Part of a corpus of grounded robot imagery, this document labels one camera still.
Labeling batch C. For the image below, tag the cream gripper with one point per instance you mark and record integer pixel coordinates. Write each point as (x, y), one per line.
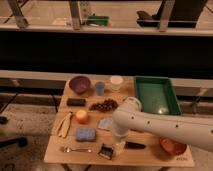
(119, 147)

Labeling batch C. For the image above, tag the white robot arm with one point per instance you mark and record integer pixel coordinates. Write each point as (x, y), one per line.
(197, 132)

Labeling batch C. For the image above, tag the green plastic tray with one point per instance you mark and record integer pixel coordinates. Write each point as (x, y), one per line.
(157, 95)

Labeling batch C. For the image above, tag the blue grey cloth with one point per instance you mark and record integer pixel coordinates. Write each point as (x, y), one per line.
(105, 123)

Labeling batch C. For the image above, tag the blue sponge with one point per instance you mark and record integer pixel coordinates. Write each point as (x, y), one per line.
(85, 134)

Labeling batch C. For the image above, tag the bunch of red grapes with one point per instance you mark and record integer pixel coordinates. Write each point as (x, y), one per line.
(105, 106)

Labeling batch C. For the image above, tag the yellow orange apple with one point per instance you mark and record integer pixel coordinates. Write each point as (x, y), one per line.
(82, 116)

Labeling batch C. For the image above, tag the metal spoon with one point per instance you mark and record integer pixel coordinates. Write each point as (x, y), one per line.
(69, 149)

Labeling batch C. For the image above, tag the orange red bowl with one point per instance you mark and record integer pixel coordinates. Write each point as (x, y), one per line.
(172, 147)

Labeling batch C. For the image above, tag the black rectangular block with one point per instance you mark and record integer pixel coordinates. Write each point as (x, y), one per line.
(76, 102)

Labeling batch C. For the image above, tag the blue plastic cup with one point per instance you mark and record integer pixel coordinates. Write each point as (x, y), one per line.
(100, 88)

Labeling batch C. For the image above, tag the white plastic cup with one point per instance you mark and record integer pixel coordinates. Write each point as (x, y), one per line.
(116, 82)

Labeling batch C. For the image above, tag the purple bowl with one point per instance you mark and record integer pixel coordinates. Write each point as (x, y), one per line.
(80, 84)

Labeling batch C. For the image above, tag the green box on shelf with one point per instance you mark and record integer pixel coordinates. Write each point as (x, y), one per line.
(97, 20)

